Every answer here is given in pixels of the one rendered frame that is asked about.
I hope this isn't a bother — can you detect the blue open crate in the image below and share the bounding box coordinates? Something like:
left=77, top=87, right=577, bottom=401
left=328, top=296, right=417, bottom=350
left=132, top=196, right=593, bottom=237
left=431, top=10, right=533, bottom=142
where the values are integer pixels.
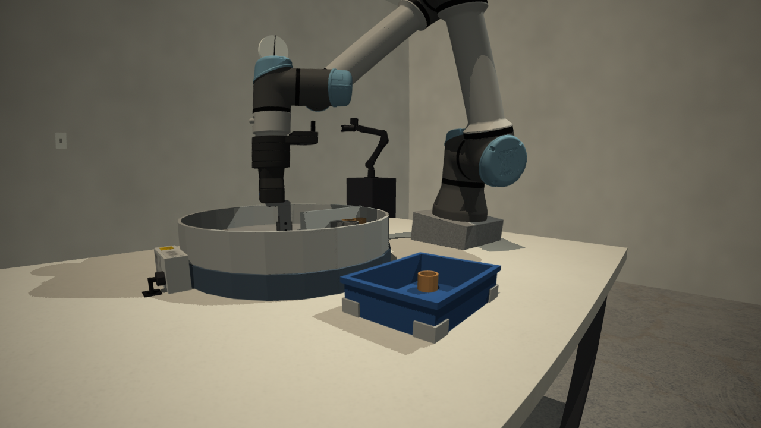
left=340, top=252, right=501, bottom=344

